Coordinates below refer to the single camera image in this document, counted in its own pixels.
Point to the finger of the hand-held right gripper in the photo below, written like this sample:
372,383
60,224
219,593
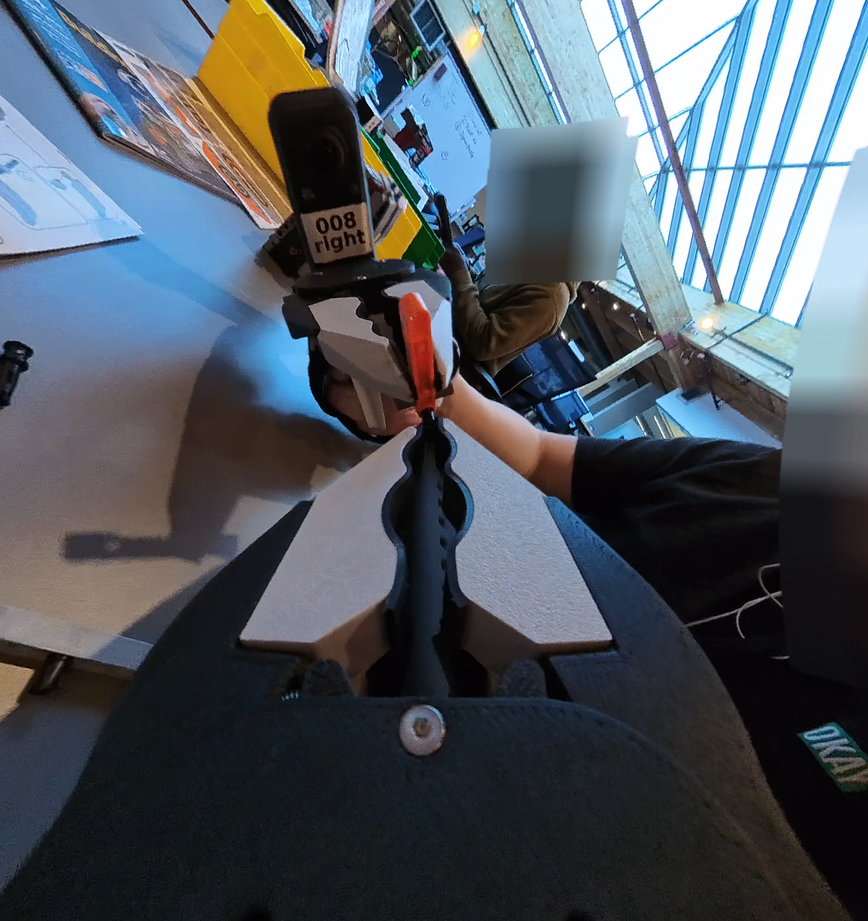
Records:
443,331
347,338

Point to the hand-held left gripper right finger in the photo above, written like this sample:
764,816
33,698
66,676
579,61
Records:
534,575

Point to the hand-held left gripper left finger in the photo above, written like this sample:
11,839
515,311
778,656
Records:
318,575

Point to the orange toothed toy beam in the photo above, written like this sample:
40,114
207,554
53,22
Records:
418,352

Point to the person's right forearm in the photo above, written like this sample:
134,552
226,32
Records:
520,439

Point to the person's right hand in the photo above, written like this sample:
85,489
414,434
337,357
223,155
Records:
405,419

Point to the green plastic bin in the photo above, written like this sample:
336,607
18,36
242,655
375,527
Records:
426,244

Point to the yellow plastic bin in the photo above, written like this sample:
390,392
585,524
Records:
261,72

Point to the dark blue chair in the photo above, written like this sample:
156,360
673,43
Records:
549,374

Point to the whiteboard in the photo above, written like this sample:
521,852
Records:
455,122

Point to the person's black shirt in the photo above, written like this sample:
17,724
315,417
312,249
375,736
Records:
678,518

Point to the white background table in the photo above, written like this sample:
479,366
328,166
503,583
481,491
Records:
729,424

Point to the wooden pillar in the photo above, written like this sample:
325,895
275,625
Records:
549,43

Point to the white instruction booklet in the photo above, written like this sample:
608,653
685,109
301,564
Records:
31,180

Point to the large glass window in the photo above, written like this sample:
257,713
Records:
765,144

